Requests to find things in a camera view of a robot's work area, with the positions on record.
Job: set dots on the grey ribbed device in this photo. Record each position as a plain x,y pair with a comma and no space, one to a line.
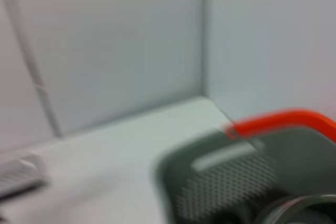
18,176

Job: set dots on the glass teacup black holder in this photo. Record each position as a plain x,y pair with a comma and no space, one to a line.
302,208

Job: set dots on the grey-green perforated storage basket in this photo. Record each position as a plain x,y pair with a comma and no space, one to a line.
302,155

